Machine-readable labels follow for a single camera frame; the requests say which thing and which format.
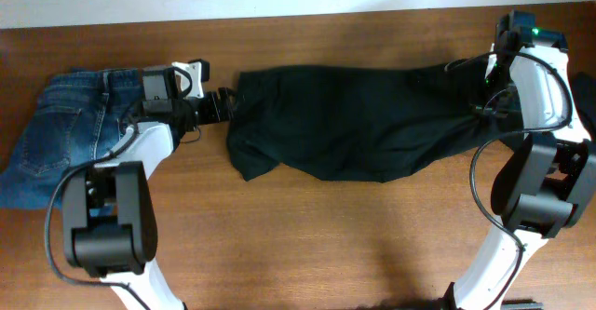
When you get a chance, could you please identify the black trousers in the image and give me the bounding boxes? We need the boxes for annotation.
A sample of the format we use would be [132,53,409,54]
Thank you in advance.
[226,62,522,182]

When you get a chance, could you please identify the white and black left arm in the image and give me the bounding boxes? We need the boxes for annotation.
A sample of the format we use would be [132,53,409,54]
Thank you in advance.
[44,59,236,309]

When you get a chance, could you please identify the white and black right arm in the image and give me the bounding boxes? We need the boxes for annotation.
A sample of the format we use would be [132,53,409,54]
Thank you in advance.
[438,10,595,309]

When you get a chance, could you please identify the black garment with red label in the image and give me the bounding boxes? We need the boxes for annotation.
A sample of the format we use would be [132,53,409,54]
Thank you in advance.
[571,72,596,142]

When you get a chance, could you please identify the folded blue denim jeans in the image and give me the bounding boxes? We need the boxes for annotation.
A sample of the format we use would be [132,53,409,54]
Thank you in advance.
[1,69,143,209]

